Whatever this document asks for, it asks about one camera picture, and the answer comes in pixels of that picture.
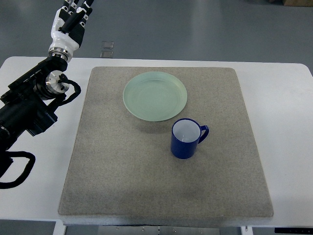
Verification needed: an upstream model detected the black label strip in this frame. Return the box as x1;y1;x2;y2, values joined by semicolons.
274;228;313;235

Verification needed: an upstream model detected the metal table frame bracket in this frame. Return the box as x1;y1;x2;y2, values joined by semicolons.
97;225;220;235

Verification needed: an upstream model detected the cardboard box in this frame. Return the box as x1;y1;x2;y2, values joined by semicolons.
267;0;313;7

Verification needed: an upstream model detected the pale green plate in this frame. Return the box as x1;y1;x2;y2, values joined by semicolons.
123;71;188;122

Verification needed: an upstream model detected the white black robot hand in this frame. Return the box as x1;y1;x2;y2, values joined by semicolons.
48;0;93;62

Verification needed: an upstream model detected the grey felt mat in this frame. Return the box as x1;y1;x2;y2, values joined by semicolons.
59;67;273;221

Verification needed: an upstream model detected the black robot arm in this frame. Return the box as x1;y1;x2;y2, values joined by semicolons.
0;52;81;189

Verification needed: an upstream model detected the blue enamel mug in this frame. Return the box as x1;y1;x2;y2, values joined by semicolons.
170;118;210;160

